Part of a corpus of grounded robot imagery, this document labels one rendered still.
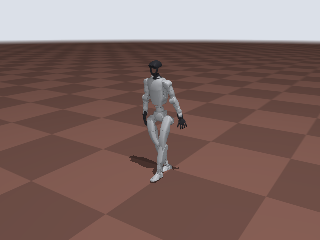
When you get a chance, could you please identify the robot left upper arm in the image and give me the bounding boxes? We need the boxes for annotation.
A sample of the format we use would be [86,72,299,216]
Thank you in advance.
[162,80,176,104]

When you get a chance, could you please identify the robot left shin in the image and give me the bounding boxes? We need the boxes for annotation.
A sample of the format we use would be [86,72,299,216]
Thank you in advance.
[157,144,169,175]

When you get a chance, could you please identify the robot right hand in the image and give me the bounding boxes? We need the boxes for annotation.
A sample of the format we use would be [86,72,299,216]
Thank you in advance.
[143,111,148,126]

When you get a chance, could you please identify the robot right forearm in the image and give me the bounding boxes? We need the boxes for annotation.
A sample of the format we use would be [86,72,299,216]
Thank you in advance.
[142,99,149,114]

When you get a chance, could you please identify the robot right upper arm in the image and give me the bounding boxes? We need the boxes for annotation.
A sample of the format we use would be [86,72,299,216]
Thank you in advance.
[142,78,150,101]

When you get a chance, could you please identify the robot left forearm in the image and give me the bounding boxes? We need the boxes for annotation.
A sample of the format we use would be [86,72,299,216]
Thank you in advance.
[173,98,183,118]

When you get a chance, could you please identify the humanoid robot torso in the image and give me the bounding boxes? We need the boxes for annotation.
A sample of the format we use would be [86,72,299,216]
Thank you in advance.
[148,76,169,122]

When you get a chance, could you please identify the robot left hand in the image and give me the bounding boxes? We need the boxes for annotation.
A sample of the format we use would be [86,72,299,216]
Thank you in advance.
[177,113,187,130]

